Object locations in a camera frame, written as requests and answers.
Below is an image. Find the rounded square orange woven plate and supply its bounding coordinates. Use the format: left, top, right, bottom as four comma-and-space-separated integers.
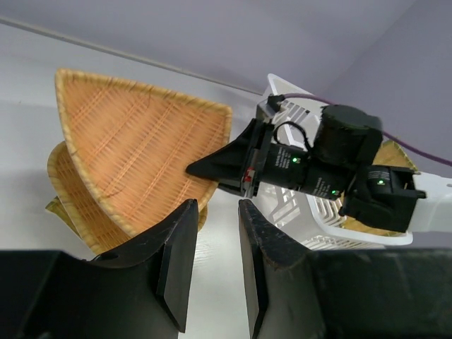
47, 142, 217, 254

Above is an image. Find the square green-rimmed bamboo plate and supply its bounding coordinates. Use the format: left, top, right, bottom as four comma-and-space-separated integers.
341, 141, 417, 237

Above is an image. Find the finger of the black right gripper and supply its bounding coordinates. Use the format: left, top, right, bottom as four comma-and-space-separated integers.
186, 119, 256, 189

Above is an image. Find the white plastic dish rack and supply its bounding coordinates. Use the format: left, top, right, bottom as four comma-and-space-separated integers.
261, 73, 414, 251

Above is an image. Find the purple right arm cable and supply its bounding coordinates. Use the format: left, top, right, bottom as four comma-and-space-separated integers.
280, 93, 452, 165

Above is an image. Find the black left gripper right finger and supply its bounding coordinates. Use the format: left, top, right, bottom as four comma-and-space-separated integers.
238, 200, 451, 338

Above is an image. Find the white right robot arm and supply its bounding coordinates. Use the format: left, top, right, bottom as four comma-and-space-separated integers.
186, 105, 451, 232

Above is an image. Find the triangular orange woven plate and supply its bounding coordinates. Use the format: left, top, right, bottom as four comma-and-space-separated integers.
54, 69, 232, 236

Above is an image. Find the round green-rimmed bamboo plate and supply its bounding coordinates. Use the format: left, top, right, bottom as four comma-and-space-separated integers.
45, 196, 79, 236

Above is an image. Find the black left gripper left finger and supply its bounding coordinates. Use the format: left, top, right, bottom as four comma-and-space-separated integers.
1, 199, 198, 338

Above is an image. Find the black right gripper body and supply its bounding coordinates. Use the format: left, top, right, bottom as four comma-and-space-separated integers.
242, 119, 311, 198

